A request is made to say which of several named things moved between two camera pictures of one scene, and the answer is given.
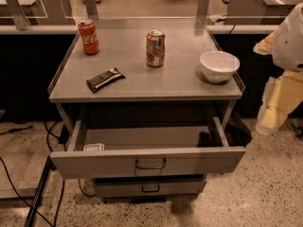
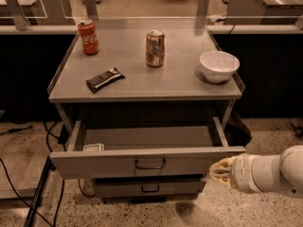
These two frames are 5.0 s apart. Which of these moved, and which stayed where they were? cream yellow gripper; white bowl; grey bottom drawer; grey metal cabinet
Moved: cream yellow gripper
Stayed: grey metal cabinet; grey bottom drawer; white bowl
